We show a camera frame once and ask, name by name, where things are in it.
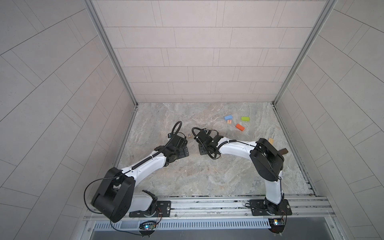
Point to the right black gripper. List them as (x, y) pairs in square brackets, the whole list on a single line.
[(200, 150)]

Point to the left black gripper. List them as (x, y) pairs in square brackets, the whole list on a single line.
[(182, 153)]

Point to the red wood block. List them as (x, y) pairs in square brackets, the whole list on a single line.
[(240, 127)]

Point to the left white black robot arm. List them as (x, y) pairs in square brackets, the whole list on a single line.
[(116, 195)]

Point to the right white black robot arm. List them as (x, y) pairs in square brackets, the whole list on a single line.
[(268, 161)]

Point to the light blue wood block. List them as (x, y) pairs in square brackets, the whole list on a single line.
[(229, 117)]

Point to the dark brown wood block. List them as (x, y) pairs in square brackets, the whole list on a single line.
[(283, 151)]

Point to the left green circuit board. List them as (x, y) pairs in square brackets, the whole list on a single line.
[(147, 228)]

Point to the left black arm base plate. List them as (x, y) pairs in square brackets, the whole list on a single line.
[(161, 208)]

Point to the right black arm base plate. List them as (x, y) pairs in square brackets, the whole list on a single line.
[(267, 208)]

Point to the aluminium mounting rail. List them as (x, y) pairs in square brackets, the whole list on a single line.
[(233, 207)]

